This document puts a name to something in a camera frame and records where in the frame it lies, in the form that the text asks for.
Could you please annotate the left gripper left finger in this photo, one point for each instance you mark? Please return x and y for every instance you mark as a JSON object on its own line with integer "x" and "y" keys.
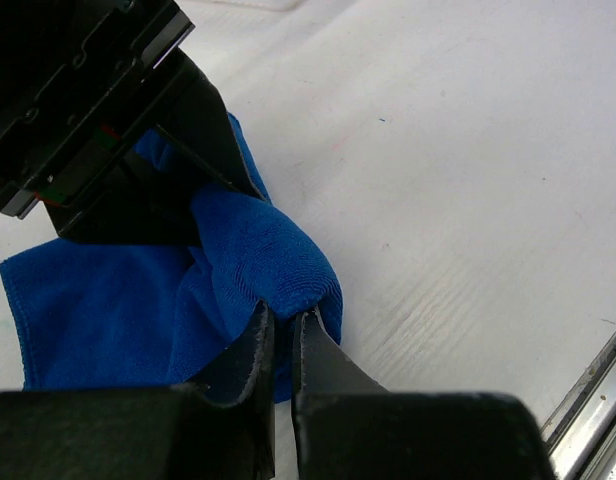
{"x": 217, "y": 425}

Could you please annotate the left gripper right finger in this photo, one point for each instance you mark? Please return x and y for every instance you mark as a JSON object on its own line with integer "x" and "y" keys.
{"x": 347, "y": 426}

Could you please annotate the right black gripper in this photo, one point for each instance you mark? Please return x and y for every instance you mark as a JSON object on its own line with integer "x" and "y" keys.
{"x": 80, "y": 83}

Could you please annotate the blue towel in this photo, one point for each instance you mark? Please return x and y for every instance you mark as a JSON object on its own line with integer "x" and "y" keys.
{"x": 93, "y": 316}

